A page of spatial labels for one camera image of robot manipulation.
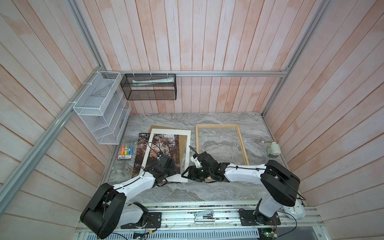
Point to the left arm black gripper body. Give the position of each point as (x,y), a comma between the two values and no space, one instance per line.
(171,171)

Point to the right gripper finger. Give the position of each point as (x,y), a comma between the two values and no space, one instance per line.
(190,171)
(188,175)

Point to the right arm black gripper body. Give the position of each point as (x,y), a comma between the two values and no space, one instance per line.
(199,173)

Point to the autumn forest photo print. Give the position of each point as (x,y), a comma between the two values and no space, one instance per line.
(140,153)

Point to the light wooden picture frame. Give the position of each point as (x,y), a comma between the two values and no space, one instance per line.
(198,127)

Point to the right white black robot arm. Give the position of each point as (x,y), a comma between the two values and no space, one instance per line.
(281,184)

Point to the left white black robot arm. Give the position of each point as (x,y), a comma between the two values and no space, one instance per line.
(108,208)

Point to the brown cardboard backing board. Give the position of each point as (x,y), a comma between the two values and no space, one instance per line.
(173,143)

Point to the pack of coloured highlighters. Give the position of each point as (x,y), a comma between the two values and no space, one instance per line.
(126,151)

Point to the paper inside black basket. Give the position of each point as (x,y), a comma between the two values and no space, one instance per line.
(142,83)

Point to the white round clock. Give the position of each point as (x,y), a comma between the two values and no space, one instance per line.
(296,212)

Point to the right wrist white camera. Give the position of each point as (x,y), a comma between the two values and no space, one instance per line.
(195,160)

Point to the grey stapler on rail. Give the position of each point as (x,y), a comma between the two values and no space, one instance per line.
(204,216)

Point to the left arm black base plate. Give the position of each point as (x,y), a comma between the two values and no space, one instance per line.
(150,220)

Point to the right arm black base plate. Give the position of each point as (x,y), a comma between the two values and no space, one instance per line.
(250,218)

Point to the black wire mesh basket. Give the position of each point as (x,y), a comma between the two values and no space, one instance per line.
(164,92)

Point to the white wire mesh shelf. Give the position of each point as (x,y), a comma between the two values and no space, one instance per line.
(103,108)

